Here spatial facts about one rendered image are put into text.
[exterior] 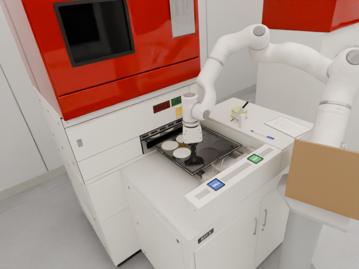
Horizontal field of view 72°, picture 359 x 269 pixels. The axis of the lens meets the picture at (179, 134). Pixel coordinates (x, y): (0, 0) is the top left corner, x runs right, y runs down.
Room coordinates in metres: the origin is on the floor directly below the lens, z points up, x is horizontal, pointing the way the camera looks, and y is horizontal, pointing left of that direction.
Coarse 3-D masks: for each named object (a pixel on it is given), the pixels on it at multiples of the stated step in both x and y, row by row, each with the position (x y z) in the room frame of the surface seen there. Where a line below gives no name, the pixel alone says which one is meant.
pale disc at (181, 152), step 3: (177, 150) 1.16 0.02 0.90; (180, 150) 1.16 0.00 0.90; (183, 150) 1.15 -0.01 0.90; (186, 150) 1.15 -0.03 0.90; (189, 150) 1.15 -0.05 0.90; (174, 153) 1.13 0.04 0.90; (177, 153) 1.13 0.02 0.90; (180, 153) 1.13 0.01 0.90; (183, 153) 1.12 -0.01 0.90; (186, 153) 1.12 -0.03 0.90; (189, 153) 1.12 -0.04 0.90; (177, 156) 1.10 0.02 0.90; (180, 156) 1.10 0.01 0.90; (183, 156) 1.09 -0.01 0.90; (186, 156) 1.09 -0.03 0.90
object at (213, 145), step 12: (204, 132) 1.33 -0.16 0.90; (180, 144) 1.22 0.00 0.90; (192, 144) 1.21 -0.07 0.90; (204, 144) 1.20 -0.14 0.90; (216, 144) 1.18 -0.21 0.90; (228, 144) 1.17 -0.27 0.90; (192, 156) 1.09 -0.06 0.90; (204, 156) 1.08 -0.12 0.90; (216, 156) 1.06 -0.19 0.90; (192, 168) 0.98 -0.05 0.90
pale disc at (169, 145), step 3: (168, 141) 1.26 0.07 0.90; (171, 141) 1.26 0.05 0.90; (174, 141) 1.25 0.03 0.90; (162, 144) 1.24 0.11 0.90; (165, 144) 1.23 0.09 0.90; (168, 144) 1.23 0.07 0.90; (171, 144) 1.23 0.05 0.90; (174, 144) 1.23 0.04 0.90; (177, 144) 1.22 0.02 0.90; (162, 147) 1.20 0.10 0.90; (165, 147) 1.20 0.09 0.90; (168, 147) 1.20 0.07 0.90; (171, 147) 1.19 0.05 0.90; (174, 147) 1.19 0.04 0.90
